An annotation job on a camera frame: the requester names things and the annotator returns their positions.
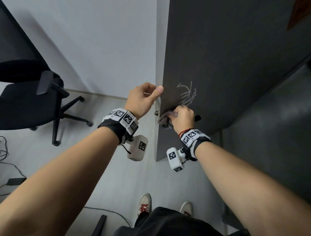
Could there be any person's left hand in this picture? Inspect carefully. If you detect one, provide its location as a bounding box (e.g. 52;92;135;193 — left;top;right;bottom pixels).
124;82;165;120

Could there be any person's right hand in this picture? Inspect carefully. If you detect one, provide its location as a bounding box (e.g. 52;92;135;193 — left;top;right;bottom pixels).
167;105;196;136

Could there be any grey cleaning cloth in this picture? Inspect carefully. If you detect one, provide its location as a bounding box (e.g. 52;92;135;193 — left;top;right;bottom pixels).
157;111;179;127

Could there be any dark grey door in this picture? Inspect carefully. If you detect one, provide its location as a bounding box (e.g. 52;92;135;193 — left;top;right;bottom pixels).
155;0;311;162

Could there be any person's left forearm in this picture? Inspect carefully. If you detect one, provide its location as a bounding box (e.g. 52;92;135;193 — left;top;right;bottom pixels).
0;126;120;236

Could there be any person's right forearm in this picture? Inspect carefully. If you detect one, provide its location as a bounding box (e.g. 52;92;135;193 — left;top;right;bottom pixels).
195;141;311;236

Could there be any right wristband with markers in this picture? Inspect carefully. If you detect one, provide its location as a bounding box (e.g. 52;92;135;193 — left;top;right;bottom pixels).
179;129;211;161

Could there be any wristband with markers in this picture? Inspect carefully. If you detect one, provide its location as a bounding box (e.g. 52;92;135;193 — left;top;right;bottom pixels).
98;108;139;146
179;129;211;161

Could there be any left wristband with markers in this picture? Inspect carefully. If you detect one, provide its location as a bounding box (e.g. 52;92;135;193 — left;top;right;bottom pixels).
98;108;139;146

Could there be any white marker cube on wrist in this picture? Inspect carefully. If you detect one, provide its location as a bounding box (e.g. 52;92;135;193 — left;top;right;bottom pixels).
121;135;149;162

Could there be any white and red right shoe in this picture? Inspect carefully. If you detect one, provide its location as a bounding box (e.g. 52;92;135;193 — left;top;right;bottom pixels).
179;201;194;217

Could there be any white and red shoe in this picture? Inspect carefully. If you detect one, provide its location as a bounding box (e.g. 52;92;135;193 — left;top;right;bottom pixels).
138;193;152;217
179;201;194;217

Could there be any white and red left shoe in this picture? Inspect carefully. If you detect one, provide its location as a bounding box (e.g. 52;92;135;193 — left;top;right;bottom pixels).
138;193;152;217

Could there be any black shirt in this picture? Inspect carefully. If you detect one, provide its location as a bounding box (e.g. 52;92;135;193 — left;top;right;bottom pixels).
113;206;224;236

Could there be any black office chair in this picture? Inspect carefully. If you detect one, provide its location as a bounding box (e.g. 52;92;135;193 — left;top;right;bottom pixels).
0;0;94;147

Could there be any black power adapter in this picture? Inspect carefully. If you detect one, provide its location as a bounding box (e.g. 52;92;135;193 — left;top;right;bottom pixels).
6;177;27;186

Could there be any red string bracelet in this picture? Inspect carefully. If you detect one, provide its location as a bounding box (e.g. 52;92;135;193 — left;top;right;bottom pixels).
179;128;195;138

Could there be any black door handle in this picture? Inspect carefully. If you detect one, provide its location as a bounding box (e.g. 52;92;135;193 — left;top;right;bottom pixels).
161;114;202;129

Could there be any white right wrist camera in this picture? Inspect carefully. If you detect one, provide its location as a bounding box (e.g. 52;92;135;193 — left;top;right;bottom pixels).
166;147;189;172

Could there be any loose black cable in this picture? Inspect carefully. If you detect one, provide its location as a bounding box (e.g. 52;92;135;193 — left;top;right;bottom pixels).
84;206;132;228

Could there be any black power cable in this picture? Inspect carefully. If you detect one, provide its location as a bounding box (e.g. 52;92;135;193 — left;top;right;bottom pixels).
0;161;27;195

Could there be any black cable bundle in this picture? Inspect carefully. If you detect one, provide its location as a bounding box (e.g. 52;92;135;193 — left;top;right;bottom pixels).
0;136;9;162

